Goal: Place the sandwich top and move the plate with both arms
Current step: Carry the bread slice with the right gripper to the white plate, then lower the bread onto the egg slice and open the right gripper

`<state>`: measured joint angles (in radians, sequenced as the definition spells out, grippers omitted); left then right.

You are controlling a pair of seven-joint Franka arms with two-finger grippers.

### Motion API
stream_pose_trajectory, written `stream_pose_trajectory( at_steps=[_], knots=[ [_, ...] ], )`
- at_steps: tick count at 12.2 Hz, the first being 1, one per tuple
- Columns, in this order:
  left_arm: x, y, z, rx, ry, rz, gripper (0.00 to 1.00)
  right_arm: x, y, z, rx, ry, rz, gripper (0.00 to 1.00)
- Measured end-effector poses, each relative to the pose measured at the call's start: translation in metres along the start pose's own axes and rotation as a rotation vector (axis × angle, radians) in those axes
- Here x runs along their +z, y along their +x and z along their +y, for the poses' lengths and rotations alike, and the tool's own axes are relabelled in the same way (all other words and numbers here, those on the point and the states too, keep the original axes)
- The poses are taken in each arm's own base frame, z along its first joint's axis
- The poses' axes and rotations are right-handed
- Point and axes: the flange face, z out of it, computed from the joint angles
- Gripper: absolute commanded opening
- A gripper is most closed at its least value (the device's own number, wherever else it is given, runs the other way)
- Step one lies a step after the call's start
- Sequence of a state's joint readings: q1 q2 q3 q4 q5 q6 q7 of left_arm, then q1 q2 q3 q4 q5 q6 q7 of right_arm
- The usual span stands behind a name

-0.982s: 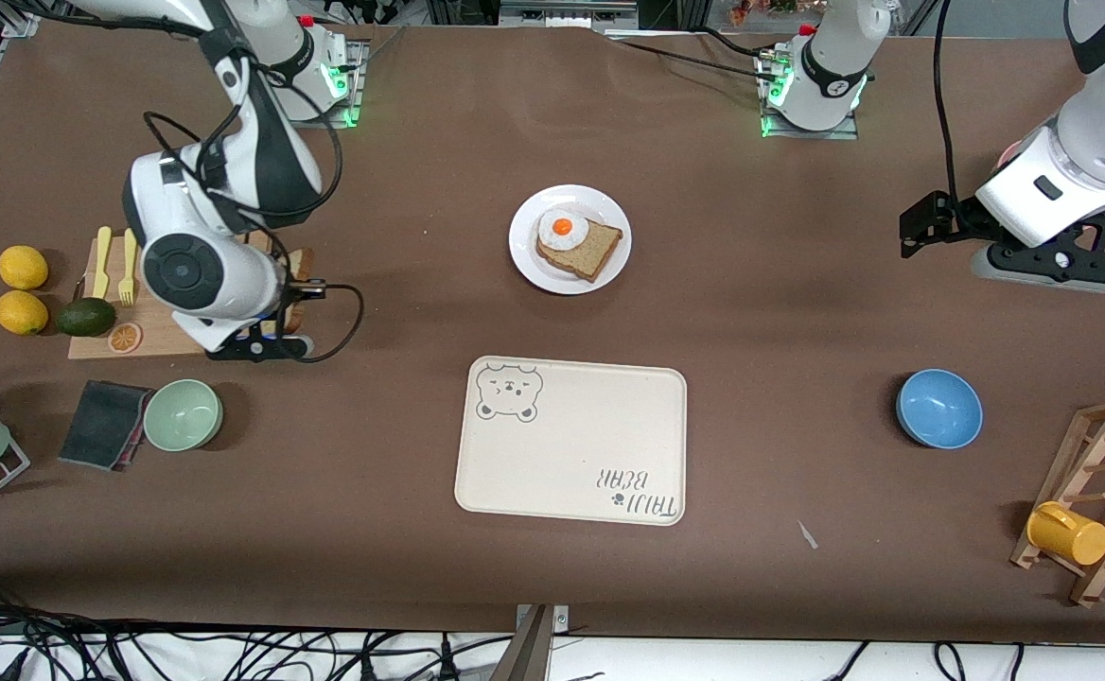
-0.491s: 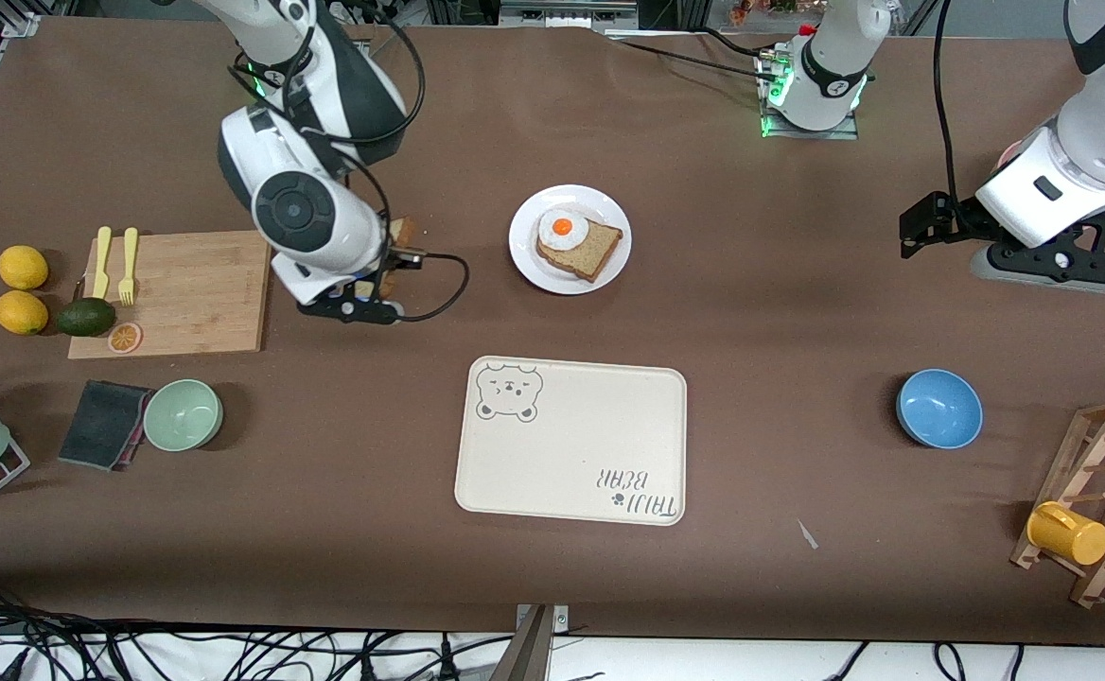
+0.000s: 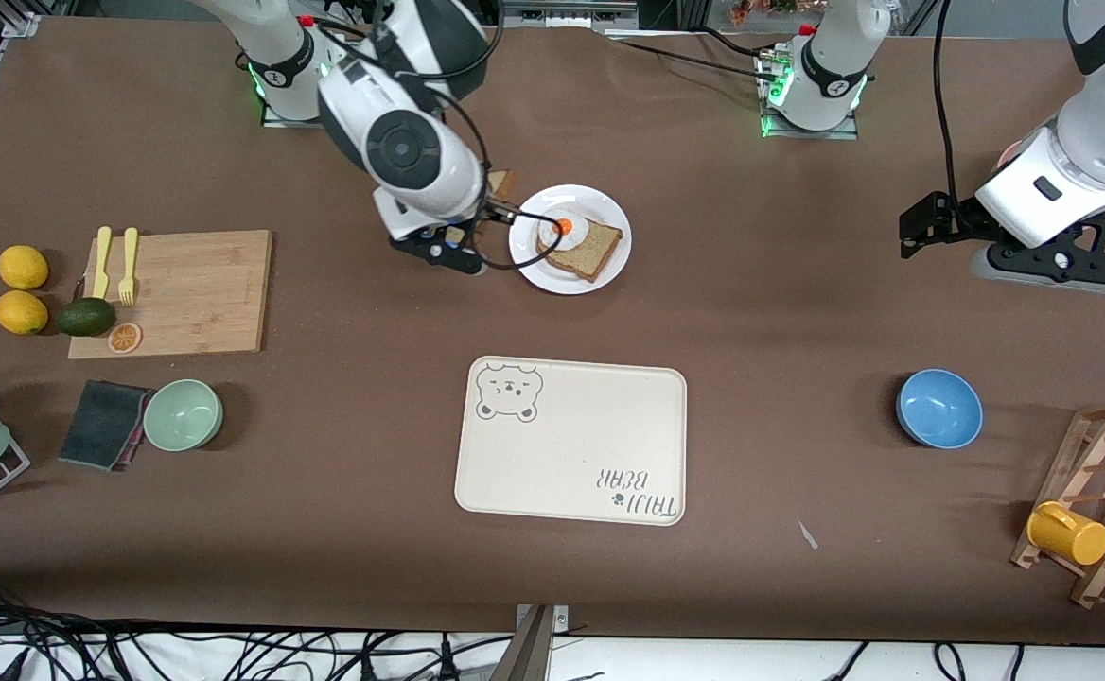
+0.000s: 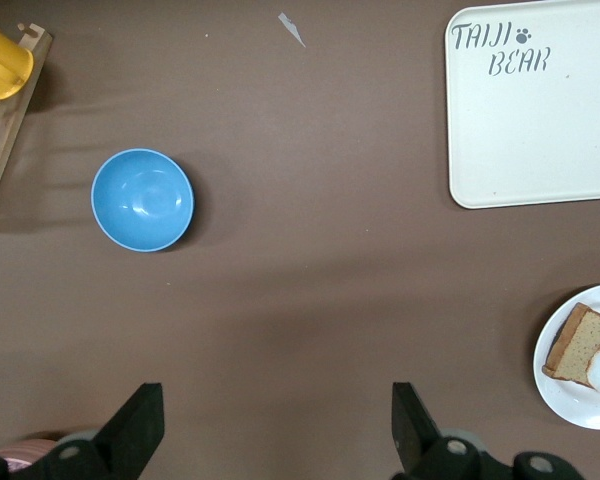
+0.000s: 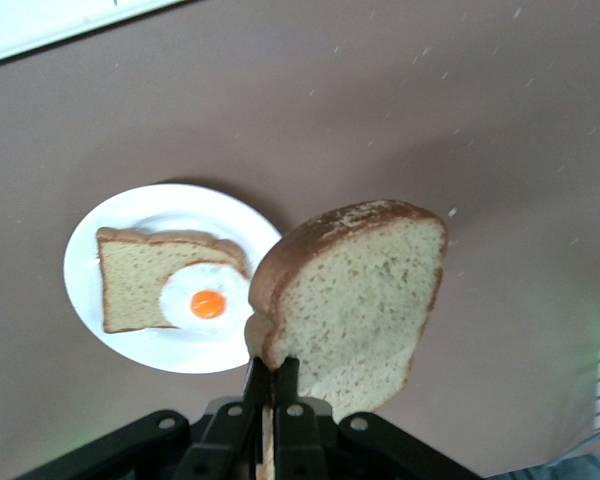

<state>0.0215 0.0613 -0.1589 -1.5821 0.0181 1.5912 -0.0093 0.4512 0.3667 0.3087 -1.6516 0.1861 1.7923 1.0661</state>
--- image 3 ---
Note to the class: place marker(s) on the white round plate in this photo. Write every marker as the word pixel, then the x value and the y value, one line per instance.
pixel 538 270

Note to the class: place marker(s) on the fried egg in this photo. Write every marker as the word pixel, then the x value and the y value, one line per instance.
pixel 573 241

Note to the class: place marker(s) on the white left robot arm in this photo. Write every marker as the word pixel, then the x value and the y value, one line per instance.
pixel 832 76

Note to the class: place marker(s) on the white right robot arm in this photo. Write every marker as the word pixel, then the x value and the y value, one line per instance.
pixel 363 104

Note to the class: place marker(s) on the pink bowl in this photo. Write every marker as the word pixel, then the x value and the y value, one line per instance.
pixel 1011 156

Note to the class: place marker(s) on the blue bowl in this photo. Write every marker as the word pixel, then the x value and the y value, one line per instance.
pixel 940 409

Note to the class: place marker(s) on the cream bear print tray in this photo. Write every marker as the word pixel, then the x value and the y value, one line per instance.
pixel 581 445

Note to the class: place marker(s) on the wooden cutting board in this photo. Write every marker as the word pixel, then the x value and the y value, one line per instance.
pixel 169 293

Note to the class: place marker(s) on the yellow plastic fork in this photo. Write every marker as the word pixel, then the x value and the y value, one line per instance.
pixel 128 260

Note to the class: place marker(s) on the small white tape scrap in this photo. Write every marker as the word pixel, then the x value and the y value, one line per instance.
pixel 807 535

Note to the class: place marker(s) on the pale green bowl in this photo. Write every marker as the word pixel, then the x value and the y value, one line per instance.
pixel 183 416

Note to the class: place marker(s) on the orange slice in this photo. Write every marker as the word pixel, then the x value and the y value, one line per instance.
pixel 125 338

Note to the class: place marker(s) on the yellow mug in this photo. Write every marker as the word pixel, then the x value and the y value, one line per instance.
pixel 1068 534

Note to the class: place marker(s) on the yellow plastic knife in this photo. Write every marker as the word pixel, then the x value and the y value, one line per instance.
pixel 101 260

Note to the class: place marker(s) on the dark green avocado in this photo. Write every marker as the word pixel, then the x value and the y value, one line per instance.
pixel 85 317

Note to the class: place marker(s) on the dark grey sponge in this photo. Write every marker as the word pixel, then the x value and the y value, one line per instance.
pixel 100 426

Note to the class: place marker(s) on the yellow lemon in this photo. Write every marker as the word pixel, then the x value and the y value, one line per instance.
pixel 20 312
pixel 23 269

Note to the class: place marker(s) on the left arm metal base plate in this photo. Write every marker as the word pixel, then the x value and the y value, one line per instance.
pixel 846 132

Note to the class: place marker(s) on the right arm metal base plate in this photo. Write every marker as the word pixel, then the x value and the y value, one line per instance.
pixel 273 118

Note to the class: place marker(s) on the grey metal bracket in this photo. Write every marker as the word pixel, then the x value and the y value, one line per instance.
pixel 534 643

